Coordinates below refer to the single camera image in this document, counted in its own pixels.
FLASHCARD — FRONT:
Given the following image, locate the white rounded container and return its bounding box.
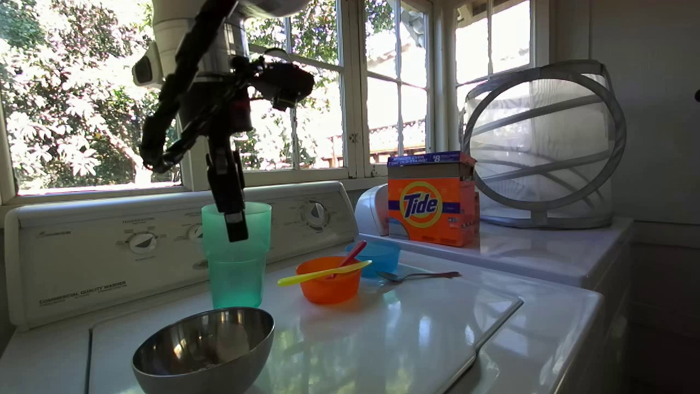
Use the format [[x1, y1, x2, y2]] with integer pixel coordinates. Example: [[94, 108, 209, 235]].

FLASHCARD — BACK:
[[352, 183, 392, 242]]

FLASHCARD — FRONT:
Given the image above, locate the large washer timer dial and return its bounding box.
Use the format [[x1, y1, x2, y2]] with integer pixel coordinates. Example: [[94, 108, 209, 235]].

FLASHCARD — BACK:
[[302, 202, 330, 231]]

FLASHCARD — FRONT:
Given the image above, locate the silver metal bowl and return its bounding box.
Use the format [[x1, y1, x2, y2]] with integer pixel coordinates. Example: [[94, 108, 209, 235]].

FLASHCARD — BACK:
[[130, 305, 278, 394]]

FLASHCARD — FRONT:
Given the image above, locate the white washing machine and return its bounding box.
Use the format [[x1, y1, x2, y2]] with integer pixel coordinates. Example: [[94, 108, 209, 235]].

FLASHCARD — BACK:
[[0, 179, 608, 394]]

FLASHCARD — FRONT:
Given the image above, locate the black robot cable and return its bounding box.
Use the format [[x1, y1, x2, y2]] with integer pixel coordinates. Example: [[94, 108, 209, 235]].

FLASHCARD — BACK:
[[138, 0, 255, 177]]

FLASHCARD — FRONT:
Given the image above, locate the orange Tide detergent box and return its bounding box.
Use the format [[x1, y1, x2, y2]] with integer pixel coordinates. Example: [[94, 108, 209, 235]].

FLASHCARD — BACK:
[[385, 152, 481, 250]]

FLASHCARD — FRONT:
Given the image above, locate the metal spoon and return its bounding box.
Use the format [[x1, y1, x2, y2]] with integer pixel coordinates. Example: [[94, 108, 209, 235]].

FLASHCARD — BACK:
[[383, 270, 465, 287]]

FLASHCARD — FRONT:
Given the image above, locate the yellow plastic spoon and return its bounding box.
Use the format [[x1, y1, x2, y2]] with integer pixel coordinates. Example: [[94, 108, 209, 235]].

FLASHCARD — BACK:
[[274, 261, 375, 290]]

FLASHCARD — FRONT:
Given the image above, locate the white mesh pop-up hamper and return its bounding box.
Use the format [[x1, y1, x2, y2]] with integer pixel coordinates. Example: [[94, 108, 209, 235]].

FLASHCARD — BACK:
[[459, 60, 631, 232]]

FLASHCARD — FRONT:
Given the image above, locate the white dryer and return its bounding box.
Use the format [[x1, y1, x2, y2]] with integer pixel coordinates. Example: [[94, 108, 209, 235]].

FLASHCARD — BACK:
[[419, 215, 637, 394]]

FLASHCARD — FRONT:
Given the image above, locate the white washer lid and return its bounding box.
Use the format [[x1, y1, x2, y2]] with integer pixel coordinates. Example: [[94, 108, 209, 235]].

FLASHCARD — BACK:
[[84, 250, 525, 394]]

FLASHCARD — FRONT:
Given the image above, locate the blue plastic bowl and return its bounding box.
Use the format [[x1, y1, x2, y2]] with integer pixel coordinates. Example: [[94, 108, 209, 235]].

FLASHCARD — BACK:
[[348, 240, 402, 280]]

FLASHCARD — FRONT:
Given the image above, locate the red plastic spoon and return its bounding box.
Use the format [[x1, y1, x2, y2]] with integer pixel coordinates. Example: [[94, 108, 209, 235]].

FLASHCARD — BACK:
[[338, 242, 371, 270]]

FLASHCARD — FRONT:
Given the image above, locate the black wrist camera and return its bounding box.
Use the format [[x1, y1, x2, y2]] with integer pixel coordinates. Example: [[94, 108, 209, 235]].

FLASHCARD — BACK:
[[250, 60, 317, 115]]

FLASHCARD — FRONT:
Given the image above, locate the green translucent plastic cup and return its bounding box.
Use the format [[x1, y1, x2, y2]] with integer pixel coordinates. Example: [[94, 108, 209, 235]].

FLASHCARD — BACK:
[[200, 202, 274, 311]]

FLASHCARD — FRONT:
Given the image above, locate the orange plastic bowl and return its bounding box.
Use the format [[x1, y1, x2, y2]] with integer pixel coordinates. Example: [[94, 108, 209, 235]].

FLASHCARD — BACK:
[[293, 257, 366, 307]]

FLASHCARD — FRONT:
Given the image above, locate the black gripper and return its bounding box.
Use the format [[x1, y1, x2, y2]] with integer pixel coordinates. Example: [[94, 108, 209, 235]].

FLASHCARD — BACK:
[[203, 108, 252, 246]]

